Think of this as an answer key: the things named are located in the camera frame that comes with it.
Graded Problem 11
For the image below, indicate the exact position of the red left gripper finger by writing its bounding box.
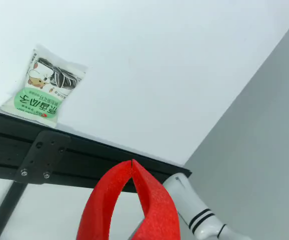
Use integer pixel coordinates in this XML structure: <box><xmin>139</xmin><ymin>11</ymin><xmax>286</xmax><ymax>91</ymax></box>
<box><xmin>75</xmin><ymin>159</ymin><xmax>133</xmax><ymax>240</ymax></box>

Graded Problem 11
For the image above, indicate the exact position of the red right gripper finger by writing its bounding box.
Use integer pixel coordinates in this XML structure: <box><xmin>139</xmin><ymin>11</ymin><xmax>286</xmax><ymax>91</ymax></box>
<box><xmin>131</xmin><ymin>158</ymin><xmax>181</xmax><ymax>240</ymax></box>

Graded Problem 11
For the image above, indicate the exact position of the green sunflower seed snack packet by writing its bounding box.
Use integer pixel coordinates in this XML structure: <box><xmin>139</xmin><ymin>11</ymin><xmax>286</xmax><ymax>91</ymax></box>
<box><xmin>0</xmin><ymin>44</ymin><xmax>88</xmax><ymax>129</ymax></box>

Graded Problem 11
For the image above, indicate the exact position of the black table leg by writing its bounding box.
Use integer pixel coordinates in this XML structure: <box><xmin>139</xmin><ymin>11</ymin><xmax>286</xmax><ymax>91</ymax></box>
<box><xmin>0</xmin><ymin>180</ymin><xmax>28</xmax><ymax>240</ymax></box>

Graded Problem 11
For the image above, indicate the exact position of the black metal bracket plate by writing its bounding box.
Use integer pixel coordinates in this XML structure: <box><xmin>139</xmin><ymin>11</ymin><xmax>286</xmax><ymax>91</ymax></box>
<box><xmin>13</xmin><ymin>130</ymin><xmax>72</xmax><ymax>185</ymax></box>

